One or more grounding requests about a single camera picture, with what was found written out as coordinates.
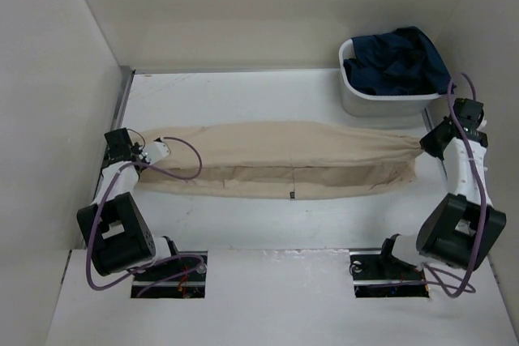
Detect beige trousers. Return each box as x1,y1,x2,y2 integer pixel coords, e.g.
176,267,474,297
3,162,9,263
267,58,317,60
137,122,422,200

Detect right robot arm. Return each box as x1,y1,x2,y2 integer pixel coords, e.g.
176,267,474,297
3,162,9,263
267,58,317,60
375,98,506,278

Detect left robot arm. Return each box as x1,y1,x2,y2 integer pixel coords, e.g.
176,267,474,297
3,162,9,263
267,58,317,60
76,128,182,280

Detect navy blue trousers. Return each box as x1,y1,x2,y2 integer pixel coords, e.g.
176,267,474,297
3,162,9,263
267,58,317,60
342,27,451,96

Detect white plastic basket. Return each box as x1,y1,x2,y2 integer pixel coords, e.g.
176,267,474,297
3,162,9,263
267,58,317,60
338,39,440,117

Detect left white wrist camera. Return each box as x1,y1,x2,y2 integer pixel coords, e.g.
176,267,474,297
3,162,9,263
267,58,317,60
142,139,171,164

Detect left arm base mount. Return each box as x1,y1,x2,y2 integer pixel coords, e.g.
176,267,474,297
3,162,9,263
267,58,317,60
131,251,208,300

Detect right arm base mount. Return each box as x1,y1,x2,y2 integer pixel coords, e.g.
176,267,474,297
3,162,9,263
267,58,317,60
349,250,429,298

